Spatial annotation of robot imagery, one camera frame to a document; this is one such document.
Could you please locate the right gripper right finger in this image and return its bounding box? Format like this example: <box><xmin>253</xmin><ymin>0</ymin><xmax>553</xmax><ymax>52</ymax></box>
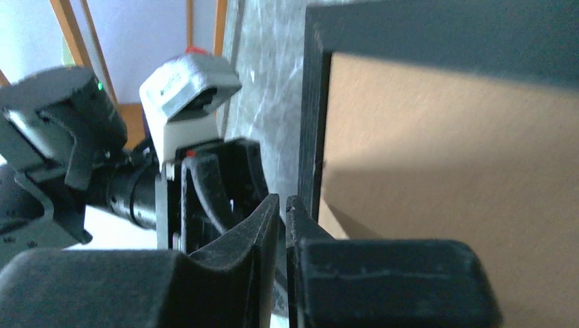
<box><xmin>286</xmin><ymin>195</ymin><xmax>503</xmax><ymax>327</ymax></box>

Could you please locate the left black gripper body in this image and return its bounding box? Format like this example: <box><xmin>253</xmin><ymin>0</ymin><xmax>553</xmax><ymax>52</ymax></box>
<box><xmin>87</xmin><ymin>137</ymin><xmax>269</xmax><ymax>254</ymax></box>

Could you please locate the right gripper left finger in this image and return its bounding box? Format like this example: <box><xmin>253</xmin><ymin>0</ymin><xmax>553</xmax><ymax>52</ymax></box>
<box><xmin>1</xmin><ymin>194</ymin><xmax>280</xmax><ymax>327</ymax></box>

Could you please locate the brown backing board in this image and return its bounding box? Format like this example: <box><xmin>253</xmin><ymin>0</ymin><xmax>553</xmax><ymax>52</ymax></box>
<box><xmin>319</xmin><ymin>54</ymin><xmax>578</xmax><ymax>327</ymax></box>

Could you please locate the black picture frame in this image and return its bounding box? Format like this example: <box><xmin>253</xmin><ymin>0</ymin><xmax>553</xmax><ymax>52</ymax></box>
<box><xmin>298</xmin><ymin>1</ymin><xmax>578</xmax><ymax>218</ymax></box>

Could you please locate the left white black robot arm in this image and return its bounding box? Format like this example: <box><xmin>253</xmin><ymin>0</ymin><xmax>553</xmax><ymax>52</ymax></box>
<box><xmin>1</xmin><ymin>66</ymin><xmax>268</xmax><ymax>264</ymax></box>

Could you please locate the orange wooden rack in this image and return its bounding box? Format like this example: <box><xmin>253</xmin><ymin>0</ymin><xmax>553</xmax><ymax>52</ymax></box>
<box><xmin>1</xmin><ymin>1</ymin><xmax>229</xmax><ymax>147</ymax></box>

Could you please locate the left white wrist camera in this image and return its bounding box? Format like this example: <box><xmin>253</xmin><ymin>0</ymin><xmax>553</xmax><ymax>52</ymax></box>
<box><xmin>139</xmin><ymin>53</ymin><xmax>242</xmax><ymax>164</ymax></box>

